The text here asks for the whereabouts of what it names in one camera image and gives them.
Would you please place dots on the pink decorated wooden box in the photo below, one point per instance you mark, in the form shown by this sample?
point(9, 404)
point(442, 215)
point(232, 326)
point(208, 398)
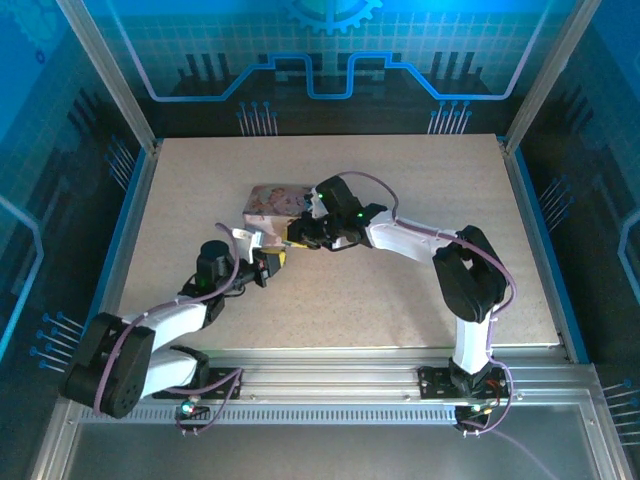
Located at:
point(267, 210)

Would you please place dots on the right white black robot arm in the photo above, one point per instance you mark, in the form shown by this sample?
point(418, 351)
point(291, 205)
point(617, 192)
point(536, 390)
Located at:
point(405, 240)

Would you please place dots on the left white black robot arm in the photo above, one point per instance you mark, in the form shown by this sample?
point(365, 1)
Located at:
point(170, 320)

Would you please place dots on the aluminium table side rail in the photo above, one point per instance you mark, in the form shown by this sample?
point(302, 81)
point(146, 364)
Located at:
point(125, 240)
point(537, 235)

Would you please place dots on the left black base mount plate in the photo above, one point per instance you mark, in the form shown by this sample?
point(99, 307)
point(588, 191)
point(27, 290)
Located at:
point(225, 382)

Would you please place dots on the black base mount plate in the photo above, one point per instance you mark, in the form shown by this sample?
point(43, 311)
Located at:
point(437, 382)
point(225, 382)

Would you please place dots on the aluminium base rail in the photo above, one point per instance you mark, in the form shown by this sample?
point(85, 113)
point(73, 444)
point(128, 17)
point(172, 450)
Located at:
point(325, 375)

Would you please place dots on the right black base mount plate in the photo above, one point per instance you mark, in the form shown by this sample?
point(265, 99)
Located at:
point(437, 382)

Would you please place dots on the aluminium frame post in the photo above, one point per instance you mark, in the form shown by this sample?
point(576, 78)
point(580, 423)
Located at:
point(550, 75)
point(107, 75)

